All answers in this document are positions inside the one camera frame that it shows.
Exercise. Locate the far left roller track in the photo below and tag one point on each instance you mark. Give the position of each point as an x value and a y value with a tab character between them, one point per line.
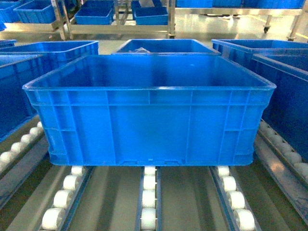
20	154

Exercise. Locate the blue crate right rear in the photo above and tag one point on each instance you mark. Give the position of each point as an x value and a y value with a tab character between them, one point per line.
241	51

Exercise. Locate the blue crate right near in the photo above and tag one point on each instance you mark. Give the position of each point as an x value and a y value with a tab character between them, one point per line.
287	112

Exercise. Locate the large blue plastic crate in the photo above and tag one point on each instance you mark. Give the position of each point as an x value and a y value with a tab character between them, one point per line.
150	110

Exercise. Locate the blue crate left rear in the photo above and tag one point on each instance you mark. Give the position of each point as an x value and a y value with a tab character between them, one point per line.
58	52

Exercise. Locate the blue crate behind centre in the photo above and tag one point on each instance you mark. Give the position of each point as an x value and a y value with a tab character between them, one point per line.
165	46

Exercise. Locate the far right roller track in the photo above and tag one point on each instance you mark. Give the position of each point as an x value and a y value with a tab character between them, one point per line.
286	166

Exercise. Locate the white roller track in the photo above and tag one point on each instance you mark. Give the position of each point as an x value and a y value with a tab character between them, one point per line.
149	206
58	216
237	212

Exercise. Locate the blue crate far upper left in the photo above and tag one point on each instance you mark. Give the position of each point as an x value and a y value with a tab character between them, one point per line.
36	12

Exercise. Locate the centre white roller track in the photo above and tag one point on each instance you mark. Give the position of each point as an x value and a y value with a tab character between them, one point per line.
149	206

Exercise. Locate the blue crate left near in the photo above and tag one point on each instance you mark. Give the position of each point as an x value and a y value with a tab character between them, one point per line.
15	108

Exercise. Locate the right white roller track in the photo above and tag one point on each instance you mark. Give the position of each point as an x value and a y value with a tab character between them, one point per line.
237	212

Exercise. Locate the left white roller track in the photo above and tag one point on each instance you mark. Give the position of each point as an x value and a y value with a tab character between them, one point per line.
58	216

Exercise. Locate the blue crate on far rack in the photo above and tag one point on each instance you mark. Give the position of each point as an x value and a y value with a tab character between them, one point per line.
94	16
150	16

